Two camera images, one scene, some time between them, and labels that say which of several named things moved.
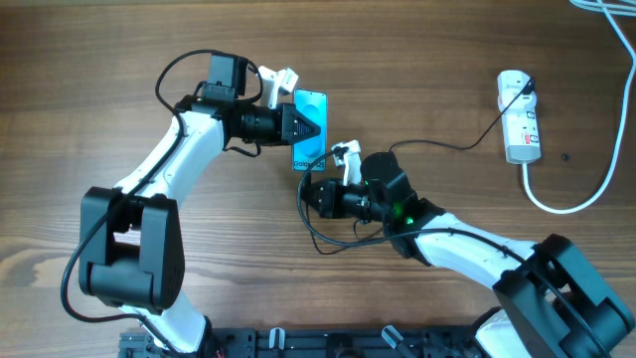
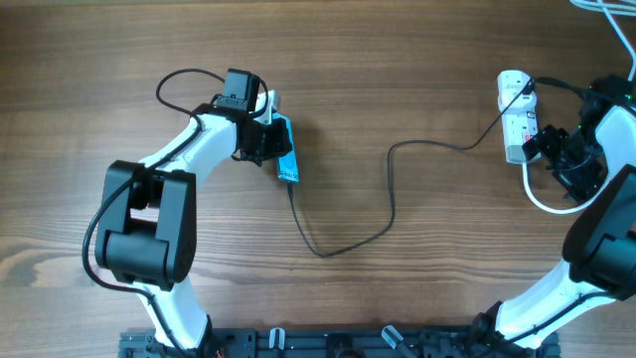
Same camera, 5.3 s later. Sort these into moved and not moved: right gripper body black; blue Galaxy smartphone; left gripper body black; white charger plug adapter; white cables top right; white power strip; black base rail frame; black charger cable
Moved: black charger cable; right gripper body black; left gripper body black; blue Galaxy smartphone
Not moved: white cables top right; black base rail frame; white power strip; white charger plug adapter
